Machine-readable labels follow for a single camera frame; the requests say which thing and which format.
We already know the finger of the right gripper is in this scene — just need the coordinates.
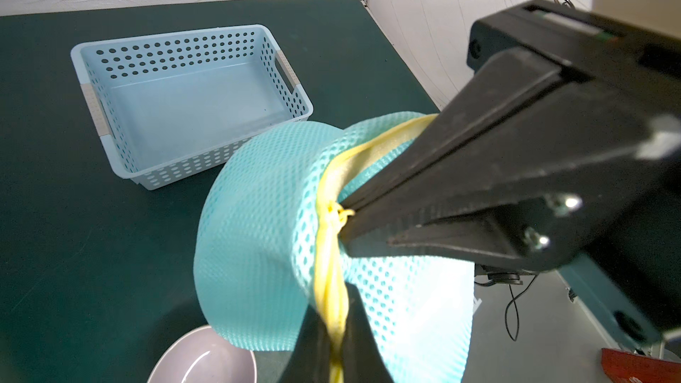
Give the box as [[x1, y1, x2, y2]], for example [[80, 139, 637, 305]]
[[340, 170, 591, 271]]

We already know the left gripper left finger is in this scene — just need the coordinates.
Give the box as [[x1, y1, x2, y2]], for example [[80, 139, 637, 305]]
[[278, 310, 332, 383]]

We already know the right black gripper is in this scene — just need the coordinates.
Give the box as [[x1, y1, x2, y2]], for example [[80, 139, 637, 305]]
[[339, 0, 681, 347]]

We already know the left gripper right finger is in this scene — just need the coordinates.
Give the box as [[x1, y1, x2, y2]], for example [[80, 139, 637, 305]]
[[342, 283, 394, 383]]

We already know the teal mesh laundry bag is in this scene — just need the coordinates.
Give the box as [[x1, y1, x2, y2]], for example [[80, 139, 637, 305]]
[[193, 112, 475, 382]]

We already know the lilac ceramic bowl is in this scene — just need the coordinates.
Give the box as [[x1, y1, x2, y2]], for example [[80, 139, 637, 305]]
[[147, 326, 257, 383]]

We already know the light blue plastic basket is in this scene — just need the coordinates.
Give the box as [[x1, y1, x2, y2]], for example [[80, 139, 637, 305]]
[[70, 25, 314, 191]]

